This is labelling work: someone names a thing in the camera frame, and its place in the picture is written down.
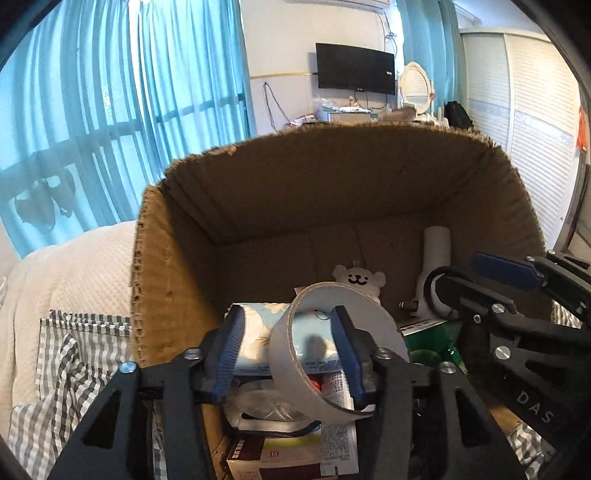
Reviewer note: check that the silver mini fridge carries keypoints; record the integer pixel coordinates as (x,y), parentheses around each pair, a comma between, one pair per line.
(351,117)

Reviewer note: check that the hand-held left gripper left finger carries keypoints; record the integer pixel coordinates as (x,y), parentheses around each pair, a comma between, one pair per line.
(229,355)

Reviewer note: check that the white tape roll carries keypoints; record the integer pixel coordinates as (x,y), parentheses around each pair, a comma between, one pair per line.
(295,383)

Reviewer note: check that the red and white packets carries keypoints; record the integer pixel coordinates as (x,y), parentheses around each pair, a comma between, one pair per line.
(302,121)

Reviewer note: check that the white bear plush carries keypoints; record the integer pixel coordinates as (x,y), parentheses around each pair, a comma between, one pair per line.
(358,279)

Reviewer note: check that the white toothpaste tube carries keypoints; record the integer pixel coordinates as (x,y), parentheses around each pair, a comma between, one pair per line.
(339,438)

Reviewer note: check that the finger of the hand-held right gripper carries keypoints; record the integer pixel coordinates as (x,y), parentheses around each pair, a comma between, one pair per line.
(485,300)
(503,272)

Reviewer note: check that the red and white box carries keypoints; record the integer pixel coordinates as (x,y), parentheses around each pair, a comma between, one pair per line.
(272,454)

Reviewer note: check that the white cylindrical bottle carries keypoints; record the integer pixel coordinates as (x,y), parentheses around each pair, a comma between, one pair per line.
(436,249)

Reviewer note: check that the grey checkered cloth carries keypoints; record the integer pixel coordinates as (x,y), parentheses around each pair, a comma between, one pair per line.
(60,350)

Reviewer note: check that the light blue floral packet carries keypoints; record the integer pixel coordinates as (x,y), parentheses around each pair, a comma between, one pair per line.
(256,332)

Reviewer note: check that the clear plastic lid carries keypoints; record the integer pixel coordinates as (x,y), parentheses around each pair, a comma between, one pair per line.
(263,401)

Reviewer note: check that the cardboard box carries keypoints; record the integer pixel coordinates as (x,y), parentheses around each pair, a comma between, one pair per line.
(300,184)

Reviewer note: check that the white blanket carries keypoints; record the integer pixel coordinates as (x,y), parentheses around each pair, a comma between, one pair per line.
(69,277)

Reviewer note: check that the narrow blue curtain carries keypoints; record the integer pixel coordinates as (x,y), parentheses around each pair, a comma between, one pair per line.
(425,37)

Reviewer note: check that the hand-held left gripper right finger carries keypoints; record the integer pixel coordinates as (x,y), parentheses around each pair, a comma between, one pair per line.
(348,355)

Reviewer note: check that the black backpack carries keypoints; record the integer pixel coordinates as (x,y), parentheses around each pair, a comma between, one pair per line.
(457,115)

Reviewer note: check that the black television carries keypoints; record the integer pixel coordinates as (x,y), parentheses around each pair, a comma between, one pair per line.
(355,69)

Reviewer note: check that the orange hanging cloth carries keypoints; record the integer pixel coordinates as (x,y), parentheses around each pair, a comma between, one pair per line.
(581,134)

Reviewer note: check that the white air conditioner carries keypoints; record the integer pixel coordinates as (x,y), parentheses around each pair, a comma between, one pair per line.
(369,3)

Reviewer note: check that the wide blue curtain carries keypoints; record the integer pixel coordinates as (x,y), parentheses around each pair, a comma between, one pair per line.
(69,115)

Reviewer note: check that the oval vanity mirror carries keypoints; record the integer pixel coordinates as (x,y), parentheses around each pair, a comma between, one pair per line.
(415,85)

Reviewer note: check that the white sliding wardrobe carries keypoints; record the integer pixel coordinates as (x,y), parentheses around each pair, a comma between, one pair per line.
(531,115)

